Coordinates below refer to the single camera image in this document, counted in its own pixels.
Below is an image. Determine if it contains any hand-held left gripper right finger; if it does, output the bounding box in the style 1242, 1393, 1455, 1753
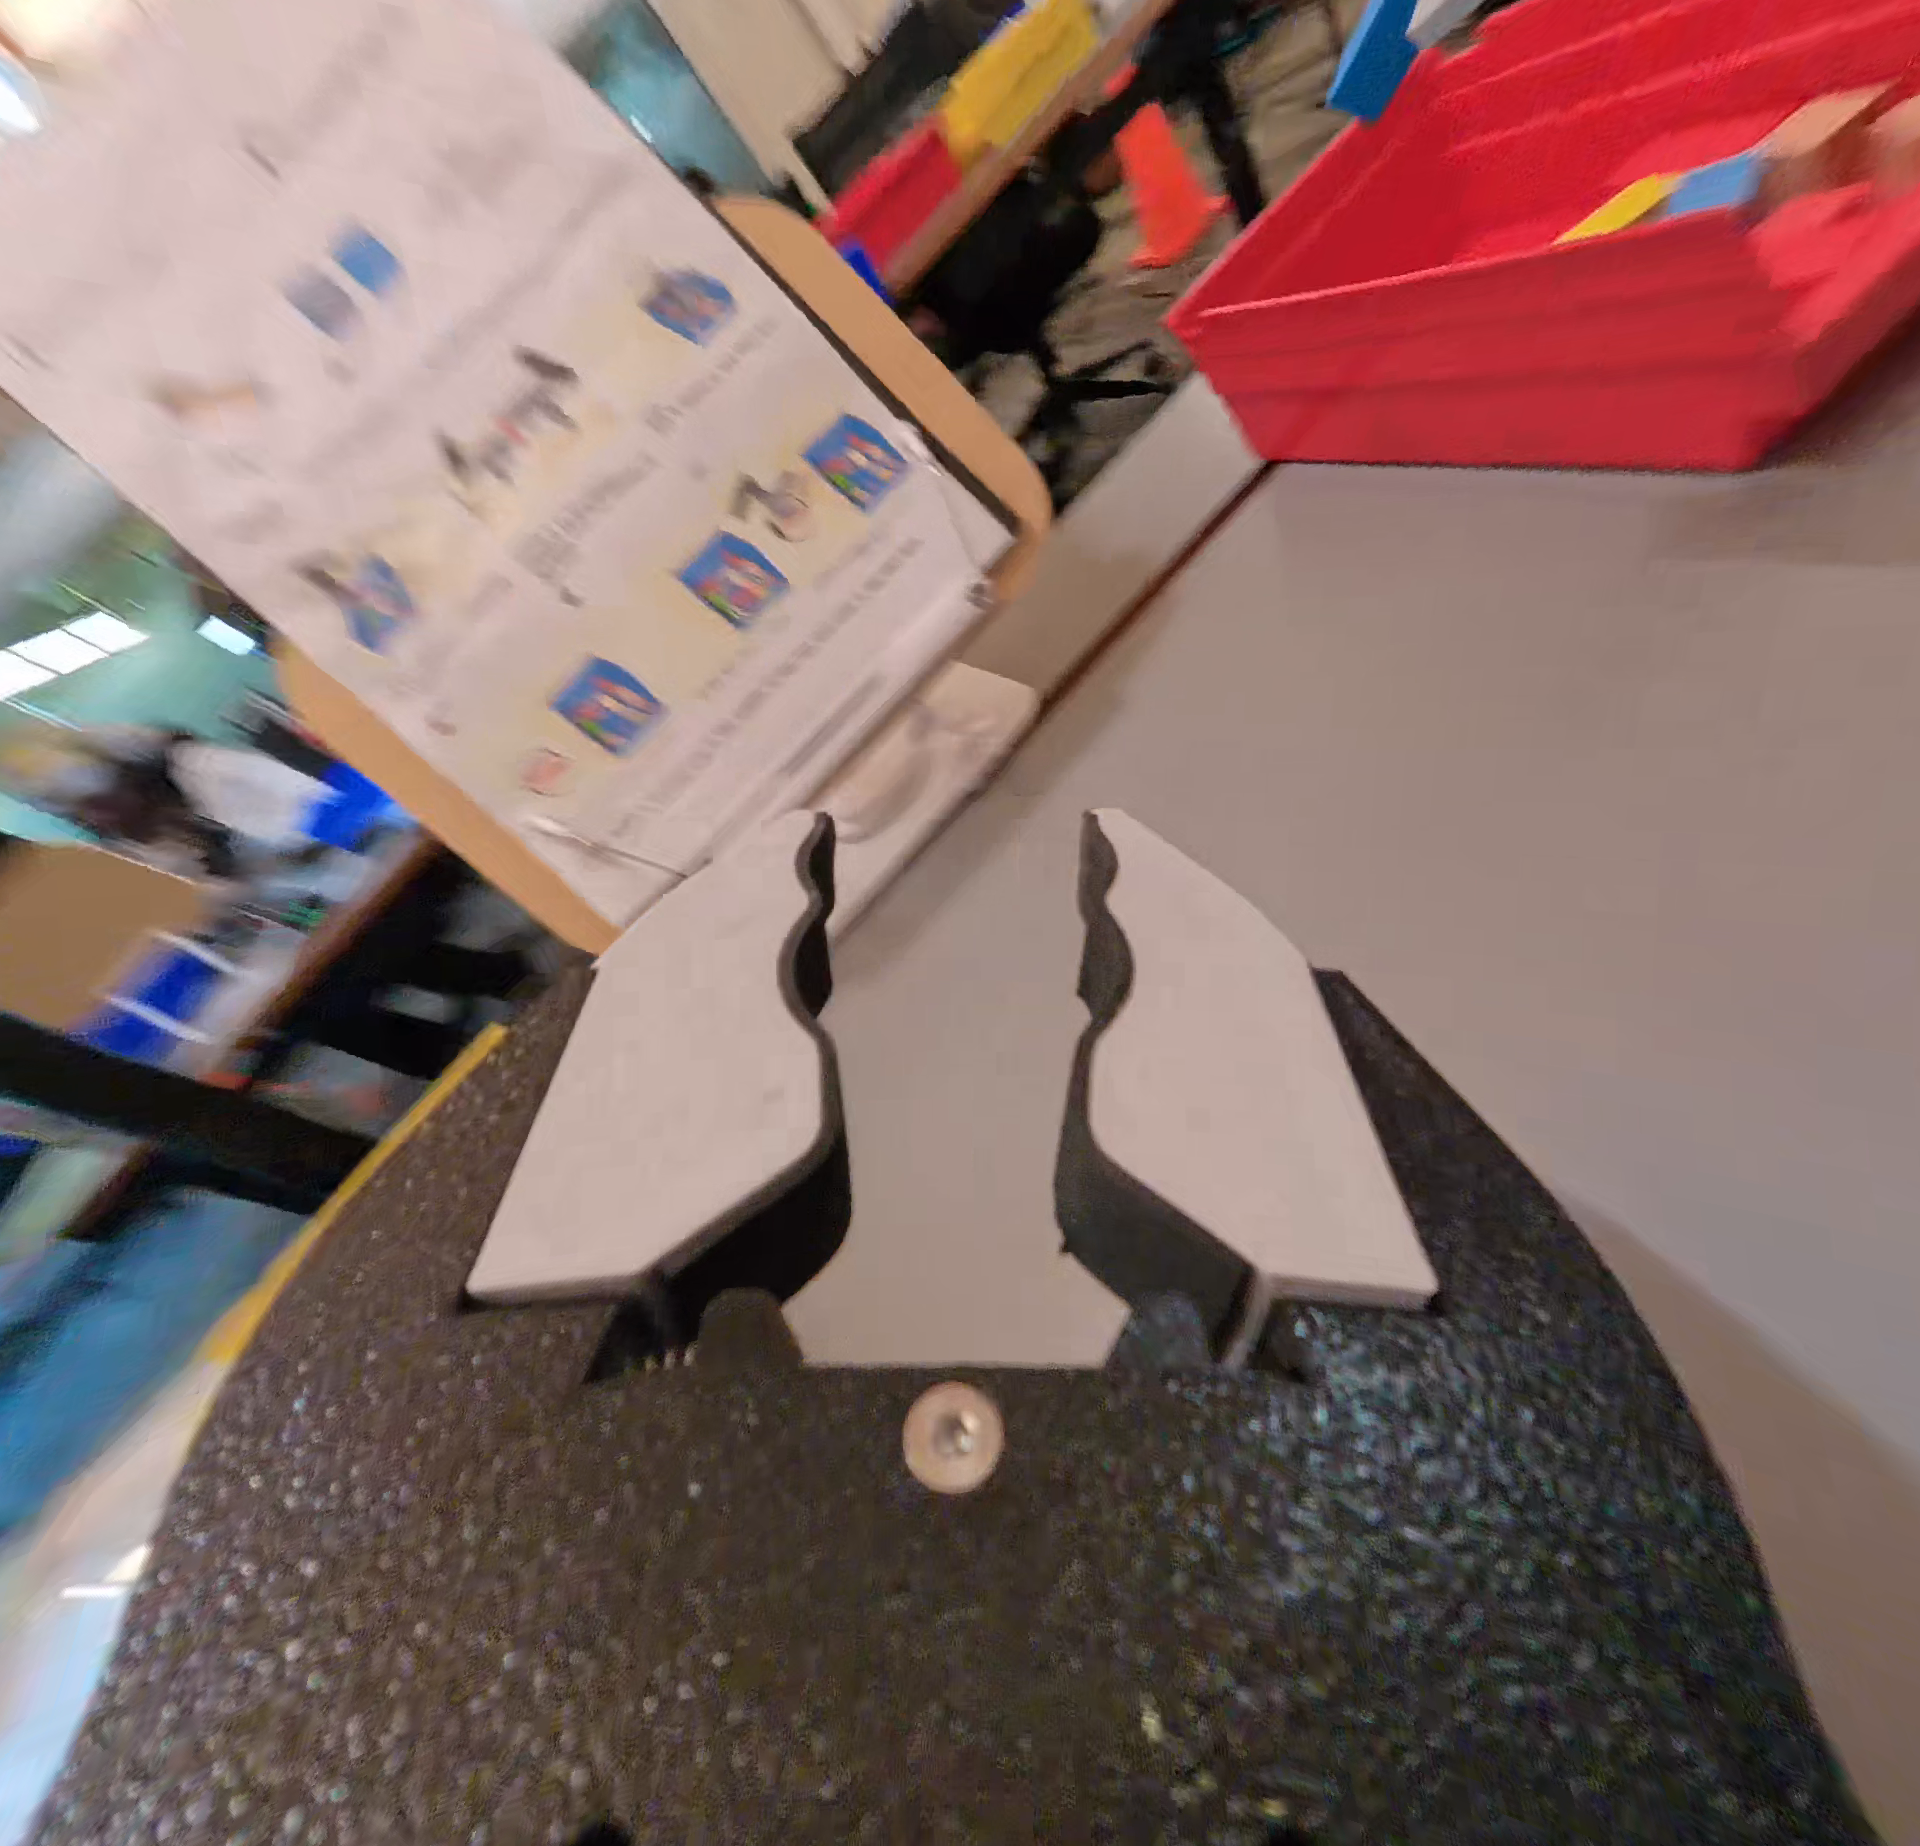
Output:
1054, 806, 1438, 1375

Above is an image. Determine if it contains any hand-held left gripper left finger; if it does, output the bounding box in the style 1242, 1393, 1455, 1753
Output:
463, 808, 856, 1375

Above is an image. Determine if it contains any white instruction poster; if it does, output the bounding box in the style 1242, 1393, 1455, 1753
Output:
0, 0, 1016, 876

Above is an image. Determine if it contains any wooden divider board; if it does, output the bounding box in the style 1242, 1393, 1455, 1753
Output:
271, 191, 1054, 957

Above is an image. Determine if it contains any black office chair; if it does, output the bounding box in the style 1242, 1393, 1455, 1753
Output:
905, 104, 1186, 447

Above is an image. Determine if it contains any red plastic bin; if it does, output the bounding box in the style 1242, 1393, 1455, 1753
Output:
1165, 0, 1920, 471

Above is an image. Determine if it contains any orange traffic cone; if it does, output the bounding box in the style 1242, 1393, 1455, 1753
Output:
1116, 104, 1233, 270

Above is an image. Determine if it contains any small red bin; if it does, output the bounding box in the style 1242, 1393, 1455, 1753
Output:
824, 121, 961, 285

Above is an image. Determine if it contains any yellow block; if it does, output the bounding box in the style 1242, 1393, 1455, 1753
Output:
1552, 169, 1686, 248

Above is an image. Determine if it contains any blue block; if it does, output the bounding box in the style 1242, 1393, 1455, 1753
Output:
1659, 149, 1771, 223

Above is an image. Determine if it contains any yellow bin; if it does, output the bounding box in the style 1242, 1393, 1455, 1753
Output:
937, 0, 1105, 168

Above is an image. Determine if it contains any blue foam piece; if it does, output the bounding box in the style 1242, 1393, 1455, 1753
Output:
1329, 0, 1503, 121

